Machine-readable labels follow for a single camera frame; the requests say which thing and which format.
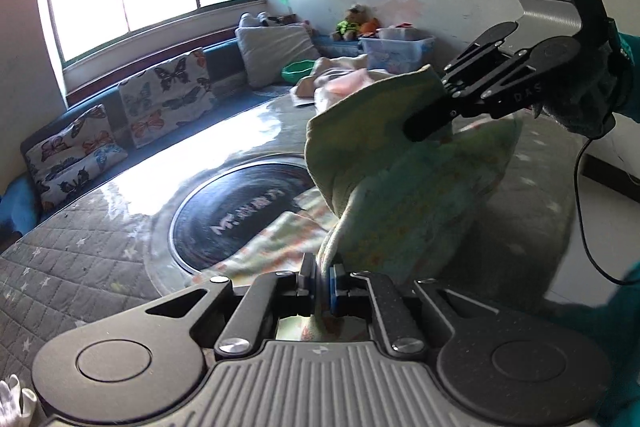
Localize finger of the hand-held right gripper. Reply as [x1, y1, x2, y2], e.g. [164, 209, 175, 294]
[443, 21, 520, 84]
[404, 51, 532, 142]

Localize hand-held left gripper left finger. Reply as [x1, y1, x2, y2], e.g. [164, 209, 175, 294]
[145, 252, 317, 355]

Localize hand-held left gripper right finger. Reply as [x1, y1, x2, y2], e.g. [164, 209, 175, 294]
[329, 264, 496, 354]

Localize pastel printed garment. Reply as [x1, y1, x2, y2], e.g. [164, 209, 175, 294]
[192, 64, 524, 343]

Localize person's right forearm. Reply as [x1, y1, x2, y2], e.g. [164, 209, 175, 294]
[612, 29, 640, 124]

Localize pink folded clothes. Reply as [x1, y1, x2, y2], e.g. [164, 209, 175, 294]
[314, 71, 382, 100]

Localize cream clothes pile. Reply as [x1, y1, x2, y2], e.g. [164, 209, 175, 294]
[290, 55, 374, 108]

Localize person's right hand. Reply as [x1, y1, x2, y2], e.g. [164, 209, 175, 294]
[532, 61, 623, 138]

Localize clear plastic storage box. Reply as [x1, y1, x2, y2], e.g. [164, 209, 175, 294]
[358, 34, 437, 76]

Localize round black glass panel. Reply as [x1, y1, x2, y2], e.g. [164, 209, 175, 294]
[170, 159, 322, 274]

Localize brown teddy bear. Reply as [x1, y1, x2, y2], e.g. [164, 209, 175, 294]
[332, 4, 369, 43]

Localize green plastic basin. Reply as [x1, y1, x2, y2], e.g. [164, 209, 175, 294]
[281, 60, 316, 84]

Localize white cushion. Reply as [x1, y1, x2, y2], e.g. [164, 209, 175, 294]
[235, 24, 321, 89]

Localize white plush toy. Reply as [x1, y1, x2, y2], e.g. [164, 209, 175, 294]
[238, 11, 297, 28]

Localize blue padded bench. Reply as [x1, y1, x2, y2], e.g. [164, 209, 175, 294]
[0, 32, 371, 236]

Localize large butterfly print cushion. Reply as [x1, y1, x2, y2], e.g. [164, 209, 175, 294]
[119, 47, 219, 148]

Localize grey quilted star mat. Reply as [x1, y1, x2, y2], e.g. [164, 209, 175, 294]
[0, 72, 582, 410]

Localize small butterfly print cushion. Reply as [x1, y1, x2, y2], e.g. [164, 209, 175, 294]
[21, 103, 129, 208]

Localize person's teal jacket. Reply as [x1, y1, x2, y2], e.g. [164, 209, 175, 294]
[545, 257, 640, 427]

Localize white crumpled cloth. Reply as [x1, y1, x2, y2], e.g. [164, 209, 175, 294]
[0, 374, 37, 421]

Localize black cable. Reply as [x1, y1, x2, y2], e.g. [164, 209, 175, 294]
[575, 119, 632, 286]

